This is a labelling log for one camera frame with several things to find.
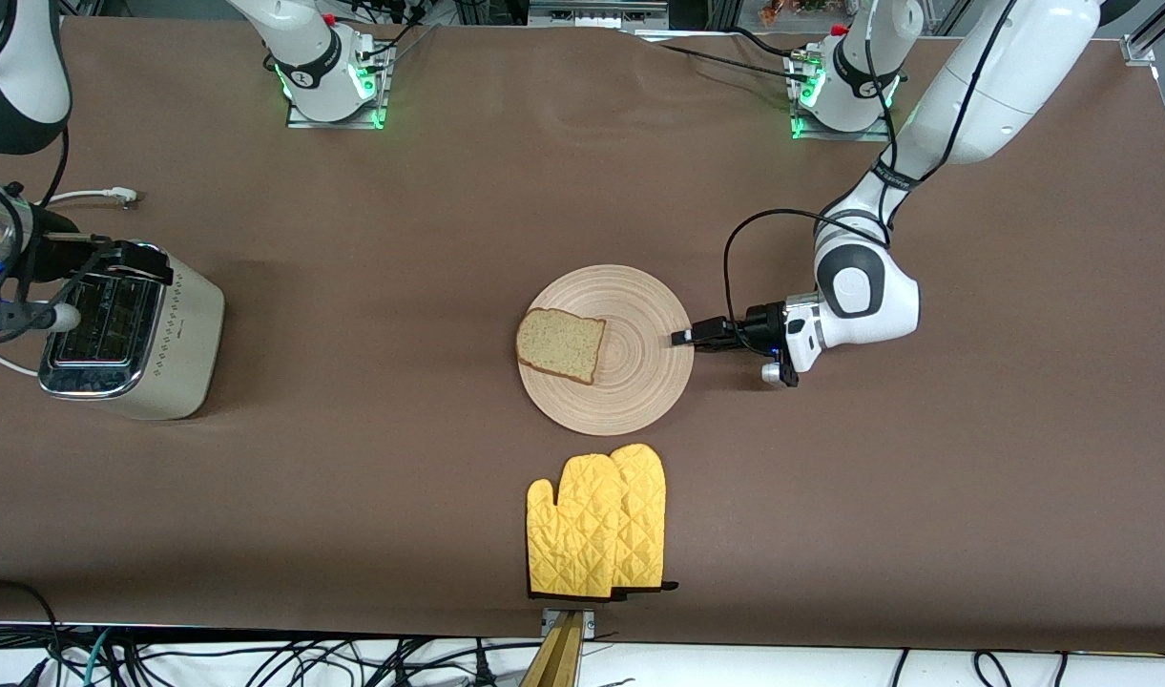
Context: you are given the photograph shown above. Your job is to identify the white toaster power cord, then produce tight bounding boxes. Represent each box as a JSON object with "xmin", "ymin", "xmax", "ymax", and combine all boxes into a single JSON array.
[{"xmin": 0, "ymin": 186, "xmax": 141, "ymax": 378}]

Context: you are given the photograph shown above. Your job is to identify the aluminium frame rail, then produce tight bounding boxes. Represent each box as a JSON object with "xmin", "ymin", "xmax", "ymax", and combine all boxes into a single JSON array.
[{"xmin": 527, "ymin": 0, "xmax": 670, "ymax": 31}]

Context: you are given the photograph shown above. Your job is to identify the cream chrome two-slot toaster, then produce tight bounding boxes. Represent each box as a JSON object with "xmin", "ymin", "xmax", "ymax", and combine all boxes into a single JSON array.
[{"xmin": 38, "ymin": 241, "xmax": 227, "ymax": 422}]

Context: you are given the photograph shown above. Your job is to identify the brown bread slice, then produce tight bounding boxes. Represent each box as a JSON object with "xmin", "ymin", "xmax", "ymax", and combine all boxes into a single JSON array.
[{"xmin": 515, "ymin": 307, "xmax": 608, "ymax": 386}]

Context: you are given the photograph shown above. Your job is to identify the round wooden plate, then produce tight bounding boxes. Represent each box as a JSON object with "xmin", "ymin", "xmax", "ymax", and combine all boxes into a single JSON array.
[{"xmin": 517, "ymin": 263, "xmax": 696, "ymax": 438}]

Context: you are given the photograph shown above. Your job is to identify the teal floor cable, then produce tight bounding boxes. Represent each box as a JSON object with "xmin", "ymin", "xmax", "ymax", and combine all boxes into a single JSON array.
[{"xmin": 81, "ymin": 628, "xmax": 115, "ymax": 687}]

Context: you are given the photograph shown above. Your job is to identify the tangled black floor cables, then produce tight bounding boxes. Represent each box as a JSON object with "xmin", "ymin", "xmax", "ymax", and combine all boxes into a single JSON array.
[{"xmin": 105, "ymin": 635, "xmax": 547, "ymax": 687}]

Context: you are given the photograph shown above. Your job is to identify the gold aluminium beam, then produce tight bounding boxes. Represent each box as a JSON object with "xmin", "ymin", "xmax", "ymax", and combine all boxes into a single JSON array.
[{"xmin": 519, "ymin": 611, "xmax": 584, "ymax": 687}]

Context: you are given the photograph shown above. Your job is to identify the looping black floor cable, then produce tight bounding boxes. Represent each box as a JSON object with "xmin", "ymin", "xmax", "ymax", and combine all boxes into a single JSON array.
[{"xmin": 0, "ymin": 578, "xmax": 65, "ymax": 671}]

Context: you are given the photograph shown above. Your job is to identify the brown table cover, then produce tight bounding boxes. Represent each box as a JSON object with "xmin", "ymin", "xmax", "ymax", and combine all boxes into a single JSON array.
[{"xmin": 0, "ymin": 14, "xmax": 1165, "ymax": 656}]

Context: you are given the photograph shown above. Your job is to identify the orange foliage decoration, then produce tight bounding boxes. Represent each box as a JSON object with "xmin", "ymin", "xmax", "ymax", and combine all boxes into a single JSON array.
[{"xmin": 758, "ymin": 0, "xmax": 856, "ymax": 27}]

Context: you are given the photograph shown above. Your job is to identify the long black table cable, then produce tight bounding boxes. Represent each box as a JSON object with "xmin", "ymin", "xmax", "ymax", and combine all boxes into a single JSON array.
[{"xmin": 653, "ymin": 40, "xmax": 818, "ymax": 87}]

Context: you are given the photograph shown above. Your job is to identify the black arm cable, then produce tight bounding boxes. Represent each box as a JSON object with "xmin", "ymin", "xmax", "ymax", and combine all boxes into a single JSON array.
[
  {"xmin": 722, "ymin": 0, "xmax": 1014, "ymax": 337},
  {"xmin": 0, "ymin": 0, "xmax": 117, "ymax": 337}
]

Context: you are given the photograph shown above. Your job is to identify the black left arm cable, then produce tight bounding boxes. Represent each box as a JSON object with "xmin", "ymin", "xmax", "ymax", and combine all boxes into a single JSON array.
[{"xmin": 722, "ymin": 0, "xmax": 1014, "ymax": 337}]

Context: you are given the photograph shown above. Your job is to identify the black base cables bundle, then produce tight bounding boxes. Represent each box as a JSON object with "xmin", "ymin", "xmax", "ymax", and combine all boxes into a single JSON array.
[{"xmin": 348, "ymin": 0, "xmax": 442, "ymax": 64}]

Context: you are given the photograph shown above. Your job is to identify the grey metal beam bracket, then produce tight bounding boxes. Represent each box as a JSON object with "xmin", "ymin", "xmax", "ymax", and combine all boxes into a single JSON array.
[{"xmin": 540, "ymin": 608, "xmax": 596, "ymax": 639}]

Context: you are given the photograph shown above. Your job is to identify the yellow quilted oven mitt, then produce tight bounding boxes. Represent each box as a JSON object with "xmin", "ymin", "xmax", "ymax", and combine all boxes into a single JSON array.
[
  {"xmin": 608, "ymin": 442, "xmax": 681, "ymax": 595},
  {"xmin": 526, "ymin": 453, "xmax": 633, "ymax": 601}
]

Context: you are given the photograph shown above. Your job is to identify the short black table cable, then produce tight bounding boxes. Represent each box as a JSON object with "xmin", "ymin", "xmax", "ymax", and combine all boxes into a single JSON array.
[{"xmin": 730, "ymin": 26, "xmax": 804, "ymax": 61}]

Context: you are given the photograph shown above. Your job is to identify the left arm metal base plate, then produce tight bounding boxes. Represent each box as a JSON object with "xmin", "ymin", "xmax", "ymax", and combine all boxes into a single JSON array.
[{"xmin": 789, "ymin": 50, "xmax": 894, "ymax": 143}]

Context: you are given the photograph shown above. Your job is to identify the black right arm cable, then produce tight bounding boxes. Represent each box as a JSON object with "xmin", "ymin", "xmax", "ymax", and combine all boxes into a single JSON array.
[{"xmin": 0, "ymin": 0, "xmax": 117, "ymax": 337}]

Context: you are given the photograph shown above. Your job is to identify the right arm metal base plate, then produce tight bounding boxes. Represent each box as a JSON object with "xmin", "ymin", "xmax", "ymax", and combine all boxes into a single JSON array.
[{"xmin": 285, "ymin": 43, "xmax": 393, "ymax": 131}]

